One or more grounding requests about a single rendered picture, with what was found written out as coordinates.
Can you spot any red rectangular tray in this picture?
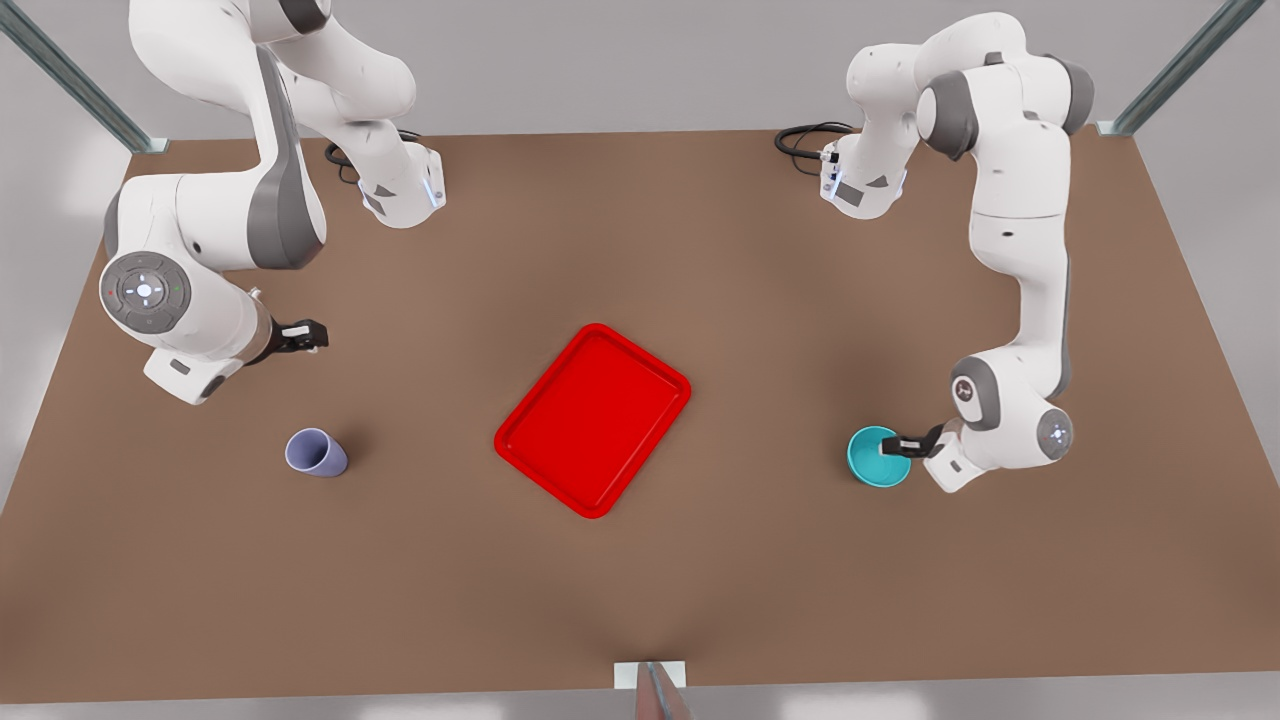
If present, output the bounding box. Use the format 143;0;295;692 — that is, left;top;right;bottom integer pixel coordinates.
494;323;693;520

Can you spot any black cable loop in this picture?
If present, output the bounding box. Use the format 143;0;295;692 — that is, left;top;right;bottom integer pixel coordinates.
774;121;857;178
324;129;423;185

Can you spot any lavender cup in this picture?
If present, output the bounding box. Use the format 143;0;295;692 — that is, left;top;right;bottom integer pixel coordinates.
285;428;349;478

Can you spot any teal bowl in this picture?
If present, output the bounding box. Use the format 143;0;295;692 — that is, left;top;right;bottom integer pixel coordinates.
847;426;913;489

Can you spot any silver frame post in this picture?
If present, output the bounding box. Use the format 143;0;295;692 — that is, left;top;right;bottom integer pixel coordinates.
613;660;693;720
1097;0;1267;138
0;0;169;155

